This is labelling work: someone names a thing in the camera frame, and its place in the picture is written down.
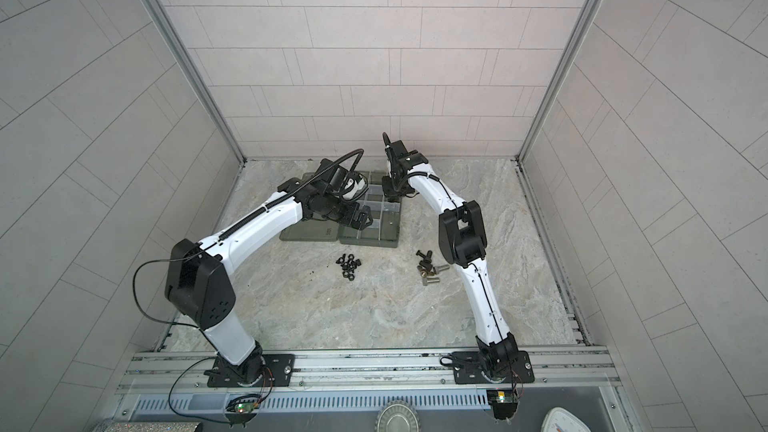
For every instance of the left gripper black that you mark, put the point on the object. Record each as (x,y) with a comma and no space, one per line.
(350,220)

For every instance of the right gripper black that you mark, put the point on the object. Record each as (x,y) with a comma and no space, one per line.
(390,190)

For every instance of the black hex bolt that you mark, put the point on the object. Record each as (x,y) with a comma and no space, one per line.
(425,257)

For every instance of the silver hex bolt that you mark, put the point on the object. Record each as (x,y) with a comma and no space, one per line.
(431,274)

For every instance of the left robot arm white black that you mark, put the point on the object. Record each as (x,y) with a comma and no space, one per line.
(199,274)

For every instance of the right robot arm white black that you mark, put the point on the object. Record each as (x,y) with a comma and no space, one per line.
(462,241)

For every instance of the round metal dish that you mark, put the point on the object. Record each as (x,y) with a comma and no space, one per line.
(397,416)

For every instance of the left circuit board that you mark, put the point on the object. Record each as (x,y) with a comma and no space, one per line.
(245,404)

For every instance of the circuit board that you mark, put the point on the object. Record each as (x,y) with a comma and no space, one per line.
(503,403)
(245,404)

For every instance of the right circuit board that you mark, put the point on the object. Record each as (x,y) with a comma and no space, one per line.
(503,403)

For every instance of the glittery grey roll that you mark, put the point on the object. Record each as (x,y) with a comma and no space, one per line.
(122,426)

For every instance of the white scale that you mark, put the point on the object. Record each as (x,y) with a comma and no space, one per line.
(559,419)

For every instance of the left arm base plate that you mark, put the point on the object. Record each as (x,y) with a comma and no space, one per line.
(265,370)

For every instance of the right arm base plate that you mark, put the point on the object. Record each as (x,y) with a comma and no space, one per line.
(469,368)

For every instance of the aluminium mounting rail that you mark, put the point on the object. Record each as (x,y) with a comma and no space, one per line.
(369,369)

